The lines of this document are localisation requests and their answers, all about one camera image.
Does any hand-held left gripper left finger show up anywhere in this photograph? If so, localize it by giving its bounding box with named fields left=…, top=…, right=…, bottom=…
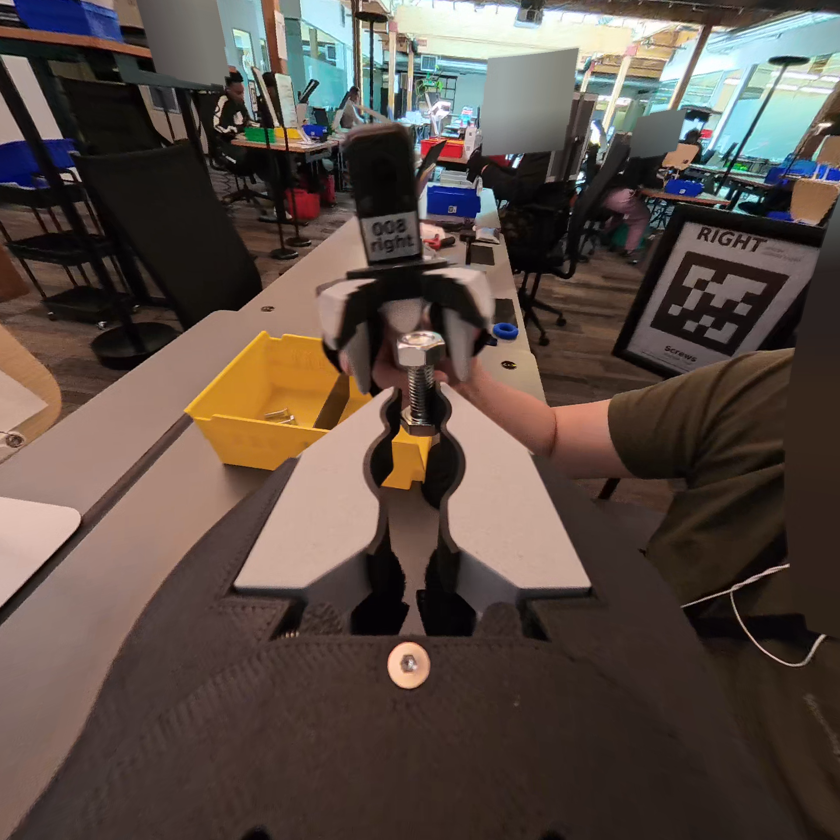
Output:
left=234, top=386, right=408, bottom=636

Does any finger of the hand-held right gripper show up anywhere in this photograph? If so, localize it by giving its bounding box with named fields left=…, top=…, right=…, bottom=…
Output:
left=316, top=280, right=382, bottom=396
left=440, top=268, right=497, bottom=383

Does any blue storage bin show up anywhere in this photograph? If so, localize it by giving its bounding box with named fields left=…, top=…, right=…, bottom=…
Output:
left=12, top=0, right=124, bottom=42
left=427, top=184, right=483, bottom=219
left=0, top=138, right=78, bottom=188

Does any white stand base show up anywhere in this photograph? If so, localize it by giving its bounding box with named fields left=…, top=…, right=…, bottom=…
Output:
left=0, top=495, right=84, bottom=608

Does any black bin divider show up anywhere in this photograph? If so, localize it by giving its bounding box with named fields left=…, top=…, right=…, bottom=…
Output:
left=314, top=375, right=350, bottom=431

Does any black office chair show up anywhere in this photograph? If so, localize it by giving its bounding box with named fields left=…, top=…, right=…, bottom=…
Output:
left=502, top=134, right=632, bottom=347

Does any person's right hand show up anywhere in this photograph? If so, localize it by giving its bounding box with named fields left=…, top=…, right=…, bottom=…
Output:
left=374, top=340, right=484, bottom=398

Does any black framed marker sign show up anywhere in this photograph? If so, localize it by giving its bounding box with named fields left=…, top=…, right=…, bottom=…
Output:
left=612, top=202, right=826, bottom=380

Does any black shelf cart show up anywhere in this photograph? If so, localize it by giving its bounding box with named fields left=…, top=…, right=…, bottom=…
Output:
left=0, top=177, right=144, bottom=329

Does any white earphone cable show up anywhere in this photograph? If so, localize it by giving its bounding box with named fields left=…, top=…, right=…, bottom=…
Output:
left=681, top=562, right=828, bottom=668

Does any yellow divided plastic bin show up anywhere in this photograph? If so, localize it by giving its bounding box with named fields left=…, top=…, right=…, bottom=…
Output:
left=185, top=331, right=432, bottom=491

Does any thin black lamp stand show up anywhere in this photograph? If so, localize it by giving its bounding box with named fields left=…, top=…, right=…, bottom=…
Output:
left=284, top=141, right=315, bottom=249
left=262, top=125, right=301, bottom=262

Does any standing desk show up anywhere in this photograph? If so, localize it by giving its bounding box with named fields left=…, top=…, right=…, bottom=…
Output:
left=0, top=25, right=227, bottom=198

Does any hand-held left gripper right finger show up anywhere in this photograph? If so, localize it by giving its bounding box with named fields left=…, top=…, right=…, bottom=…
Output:
left=419, top=384, right=593, bottom=636

